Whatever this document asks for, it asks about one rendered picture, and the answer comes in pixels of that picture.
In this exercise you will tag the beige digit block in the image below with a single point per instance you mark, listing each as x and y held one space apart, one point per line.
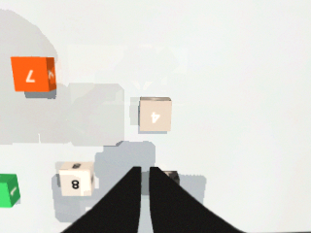
155 113

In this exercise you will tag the cream block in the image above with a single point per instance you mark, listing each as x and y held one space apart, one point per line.
77 178

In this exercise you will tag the black cube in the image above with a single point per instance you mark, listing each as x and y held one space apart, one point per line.
173 175

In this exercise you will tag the orange block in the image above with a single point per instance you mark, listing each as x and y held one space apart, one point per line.
33 73

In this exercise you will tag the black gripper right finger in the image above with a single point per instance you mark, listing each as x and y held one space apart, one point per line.
174 210

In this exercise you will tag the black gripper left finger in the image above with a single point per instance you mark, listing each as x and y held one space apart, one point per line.
117 212

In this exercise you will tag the green block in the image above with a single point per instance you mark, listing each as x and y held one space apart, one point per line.
9 191

